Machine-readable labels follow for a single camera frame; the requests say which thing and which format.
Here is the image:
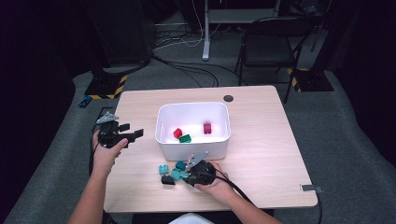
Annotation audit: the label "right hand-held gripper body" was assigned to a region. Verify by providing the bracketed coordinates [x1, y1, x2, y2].
[185, 151, 218, 188]

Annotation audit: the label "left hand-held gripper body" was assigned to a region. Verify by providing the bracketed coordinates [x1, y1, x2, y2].
[95, 111, 132, 149]

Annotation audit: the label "right hand-held gripper cable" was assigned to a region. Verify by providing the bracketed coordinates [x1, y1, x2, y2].
[211, 167, 260, 210]

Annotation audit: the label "black floor cables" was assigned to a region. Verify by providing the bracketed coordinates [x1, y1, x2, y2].
[151, 53, 241, 88]

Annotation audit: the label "white floor cables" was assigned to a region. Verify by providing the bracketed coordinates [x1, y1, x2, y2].
[153, 0, 222, 50]

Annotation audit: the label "person's right hand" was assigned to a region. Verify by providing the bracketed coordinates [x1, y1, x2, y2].
[194, 161, 238, 203]

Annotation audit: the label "black folding chair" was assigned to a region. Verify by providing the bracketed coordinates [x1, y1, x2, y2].
[234, 16, 316, 104]

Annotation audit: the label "white plastic bin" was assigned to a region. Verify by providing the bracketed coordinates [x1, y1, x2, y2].
[154, 101, 232, 161]

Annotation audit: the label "left hand-held gripper cable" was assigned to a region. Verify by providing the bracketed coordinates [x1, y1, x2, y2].
[88, 124, 101, 175]

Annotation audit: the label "small blue object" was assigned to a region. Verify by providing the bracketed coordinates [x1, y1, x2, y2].
[78, 94, 93, 108]

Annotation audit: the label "white desk frame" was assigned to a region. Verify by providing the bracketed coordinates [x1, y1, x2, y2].
[201, 0, 281, 62]

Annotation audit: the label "dark curtain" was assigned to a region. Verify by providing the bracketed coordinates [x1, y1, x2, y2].
[323, 0, 396, 171]
[0, 0, 78, 218]

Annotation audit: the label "person's left hand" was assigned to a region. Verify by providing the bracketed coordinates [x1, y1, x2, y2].
[92, 130, 129, 177]

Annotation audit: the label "black yellow striped stand base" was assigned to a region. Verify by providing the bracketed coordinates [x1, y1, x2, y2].
[84, 66, 129, 101]
[287, 67, 334, 92]

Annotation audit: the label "hand-held gripper cable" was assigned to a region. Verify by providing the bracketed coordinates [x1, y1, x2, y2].
[211, 167, 260, 210]
[88, 124, 101, 175]

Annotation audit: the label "grey metal clip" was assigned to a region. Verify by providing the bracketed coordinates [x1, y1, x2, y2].
[299, 184, 325, 194]

